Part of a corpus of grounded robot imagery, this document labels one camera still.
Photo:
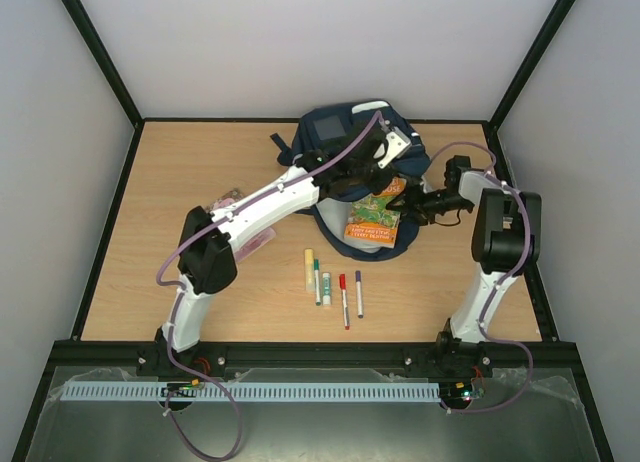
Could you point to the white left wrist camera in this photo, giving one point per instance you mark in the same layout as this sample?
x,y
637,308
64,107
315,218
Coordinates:
x,y
394,145

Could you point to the white glue stick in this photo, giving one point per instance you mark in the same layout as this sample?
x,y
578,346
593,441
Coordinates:
x,y
326,289

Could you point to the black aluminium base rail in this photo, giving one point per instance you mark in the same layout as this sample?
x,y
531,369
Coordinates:
x,y
222,360

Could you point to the purple marker pen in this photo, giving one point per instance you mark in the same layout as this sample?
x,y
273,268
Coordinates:
x,y
359,294

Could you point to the green marker pen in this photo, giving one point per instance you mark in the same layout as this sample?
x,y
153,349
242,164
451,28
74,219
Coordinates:
x,y
317,283

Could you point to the light blue cable duct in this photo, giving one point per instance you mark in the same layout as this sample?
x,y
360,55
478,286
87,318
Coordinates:
x,y
252,392

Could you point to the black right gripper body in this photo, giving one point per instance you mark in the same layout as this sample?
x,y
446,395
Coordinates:
x,y
416,205

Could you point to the illustrated book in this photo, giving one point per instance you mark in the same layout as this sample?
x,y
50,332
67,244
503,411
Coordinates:
x,y
249,242

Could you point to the navy blue student backpack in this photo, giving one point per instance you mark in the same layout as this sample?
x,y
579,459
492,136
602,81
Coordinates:
x,y
330,129

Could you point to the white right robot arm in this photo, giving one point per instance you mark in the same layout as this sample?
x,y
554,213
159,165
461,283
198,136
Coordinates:
x,y
506,239

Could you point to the yellow highlighter pen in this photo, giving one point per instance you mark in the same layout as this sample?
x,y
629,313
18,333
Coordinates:
x,y
309,269

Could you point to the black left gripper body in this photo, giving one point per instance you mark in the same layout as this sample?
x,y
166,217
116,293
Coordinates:
x,y
362,174

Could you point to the red marker pen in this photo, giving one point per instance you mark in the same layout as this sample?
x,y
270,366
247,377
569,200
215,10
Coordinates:
x,y
344,301

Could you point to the orange Treehouse book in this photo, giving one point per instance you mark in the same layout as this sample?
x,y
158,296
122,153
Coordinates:
x,y
370,224

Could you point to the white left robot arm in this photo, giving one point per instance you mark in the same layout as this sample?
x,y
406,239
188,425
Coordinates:
x,y
204,262

